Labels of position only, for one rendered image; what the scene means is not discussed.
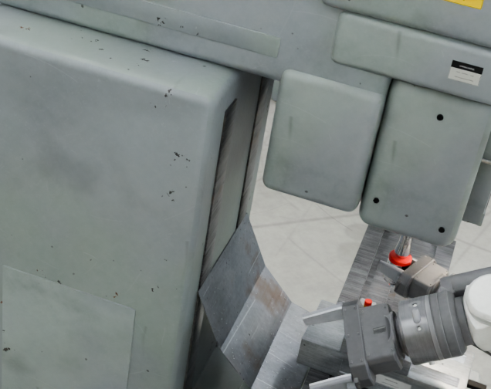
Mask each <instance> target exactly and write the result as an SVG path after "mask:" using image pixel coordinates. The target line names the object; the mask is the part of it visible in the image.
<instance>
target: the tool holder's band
mask: <svg viewBox="0 0 491 389"><path fill-rule="evenodd" d="M388 258H389V260H390V261H391V262H392V263H393V264H395V265H397V266H409V265H410V264H411V261H412V257H411V255H409V256H407V257H406V258H405V259H400V258H398V257H397V256H396V255H395V251H394V250H392V251H390V253H389V256H388Z"/></svg>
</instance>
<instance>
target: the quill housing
mask: <svg viewBox="0 0 491 389"><path fill-rule="evenodd" d="M490 132H491V105H489V104H485V103H480V102H477V101H474V100H469V99H466V98H463V97H460V96H455V95H452V94H448V93H443V92H440V91H438V90H432V89H429V88H426V87H423V86H418V85H415V84H412V83H406V82H404V81H400V80H397V79H393V80H392V81H391V85H390V87H389V91H388V96H387V99H386V103H385V106H384V112H383V115H382V118H381V124H380V127H379V131H378V136H377V139H376V142H375V145H374V151H373V154H372V158H371V163H370V167H369V170H368V173H367V179H366V182H365V186H364V191H363V194H362V197H361V203H360V206H359V215H360V217H361V220H362V221H363V222H364V223H366V224H368V225H372V226H374V227H377V228H382V229H384V230H388V231H390V232H394V233H398V234H400V235H405V236H408V237H410V238H415V239H417V240H420V241H423V242H427V243H431V244H433V245H438V246H447V245H450V244H451V243H452V242H453V241H454V240H455V237H456V236H457V233H458V230H459V226H460V224H461V221H462V217H463V215H464V212H465V209H466V206H467V203H468V200H469V196H470V194H471V190H472V186H473V184H474V181H475V179H476V175H477V172H478V170H479V166H480V163H481V160H482V158H483V154H484V151H485V148H486V144H487V141H488V139H489V135H490Z"/></svg>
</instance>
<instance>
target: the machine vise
mask: <svg viewBox="0 0 491 389"><path fill-rule="evenodd" d="M334 305H336V304H334V303H331V302H328V301H326V300H323V299H322V300H321V301H320V304H319V306H318V307H317V310H320V309H323V308H326V307H329V306H334ZM474 356H475V353H474V352H472V351H469V350H466V352H465V353H464V355H463V356H461V357H453V358H449V359H444V360H438V361H436V364H434V365H429V363H426V364H419V365H413V364H411V368H410V371H409V373H408V376H405V375H404V374H400V373H397V372H394V371H392V372H388V373H384V374H377V375H376V383H375V385H374V386H370V387H366V388H367V389H466V387H467V384H468V380H469V375H470V372H471V369H472V363H473V360H474ZM296 362H297V363H299V364H302V365H305V366H308V367H311V368H313V369H315V370H319V371H322V372H324V373H326V374H329V375H332V376H335V377H338V376H341V375H345V374H351V372H350V368H349V361H348V355H347V344H346V337H345V332H344V320H338V321H333V322H327V323H318V324H313V325H308V327H307V329H306V331H305V333H304V335H303V337H302V339H301V342H300V348H299V352H298V355H297V359H296Z"/></svg>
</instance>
